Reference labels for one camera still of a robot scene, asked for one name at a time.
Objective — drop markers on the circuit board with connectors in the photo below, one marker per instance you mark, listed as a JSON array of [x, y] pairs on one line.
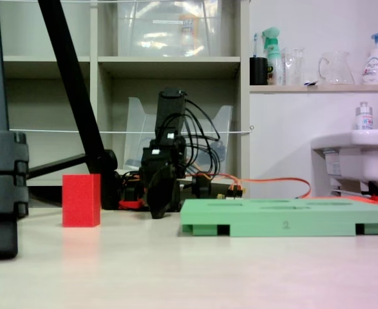
[[233, 191]]

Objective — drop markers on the red black table clamp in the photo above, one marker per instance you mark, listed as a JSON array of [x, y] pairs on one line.
[[131, 204]]

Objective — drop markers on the white sink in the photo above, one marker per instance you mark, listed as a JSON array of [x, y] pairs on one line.
[[369, 154]]

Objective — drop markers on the green spray bottle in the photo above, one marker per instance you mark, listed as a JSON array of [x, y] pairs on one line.
[[273, 54]]

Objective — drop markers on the black tripod leg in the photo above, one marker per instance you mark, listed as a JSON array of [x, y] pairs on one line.
[[76, 87]]

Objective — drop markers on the clear sanitizer bottle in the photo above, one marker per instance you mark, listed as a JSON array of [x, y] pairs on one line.
[[364, 119]]

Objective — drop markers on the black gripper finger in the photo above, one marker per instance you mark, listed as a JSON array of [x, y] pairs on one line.
[[161, 193], [178, 190]]

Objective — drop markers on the green shape sorter board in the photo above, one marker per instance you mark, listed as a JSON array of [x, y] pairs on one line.
[[272, 219]]

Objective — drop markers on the glass pitcher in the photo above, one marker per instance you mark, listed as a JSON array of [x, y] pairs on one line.
[[336, 71]]

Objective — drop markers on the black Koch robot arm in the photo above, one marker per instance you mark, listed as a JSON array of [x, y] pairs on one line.
[[171, 116]]

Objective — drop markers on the clear plastic storage box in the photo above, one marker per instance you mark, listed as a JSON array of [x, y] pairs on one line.
[[163, 35]]

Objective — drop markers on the white pump soap bottle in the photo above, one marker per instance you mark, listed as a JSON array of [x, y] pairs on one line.
[[377, 67]]

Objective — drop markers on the blue white toothbrush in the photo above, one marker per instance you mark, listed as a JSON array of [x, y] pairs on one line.
[[255, 45]]

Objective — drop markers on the orange label bottle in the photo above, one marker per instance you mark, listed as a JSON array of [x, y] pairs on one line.
[[188, 30]]

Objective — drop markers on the black cup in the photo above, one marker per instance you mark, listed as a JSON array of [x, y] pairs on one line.
[[258, 71]]

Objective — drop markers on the glass beaker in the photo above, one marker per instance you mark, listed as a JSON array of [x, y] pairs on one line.
[[293, 69]]

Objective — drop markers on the red square block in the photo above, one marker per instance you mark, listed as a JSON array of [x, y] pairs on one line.
[[80, 201]]

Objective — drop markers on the beige shelf unit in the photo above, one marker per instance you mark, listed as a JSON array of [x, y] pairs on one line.
[[169, 62]]

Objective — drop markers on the black tripod brace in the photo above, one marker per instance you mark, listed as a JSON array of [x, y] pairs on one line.
[[56, 165]]

